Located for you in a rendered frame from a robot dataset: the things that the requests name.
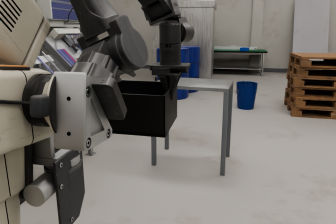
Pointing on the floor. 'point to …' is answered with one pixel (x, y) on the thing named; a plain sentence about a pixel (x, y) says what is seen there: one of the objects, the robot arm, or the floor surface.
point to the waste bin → (246, 94)
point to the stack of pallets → (311, 85)
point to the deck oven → (187, 9)
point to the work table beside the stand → (184, 84)
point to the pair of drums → (191, 58)
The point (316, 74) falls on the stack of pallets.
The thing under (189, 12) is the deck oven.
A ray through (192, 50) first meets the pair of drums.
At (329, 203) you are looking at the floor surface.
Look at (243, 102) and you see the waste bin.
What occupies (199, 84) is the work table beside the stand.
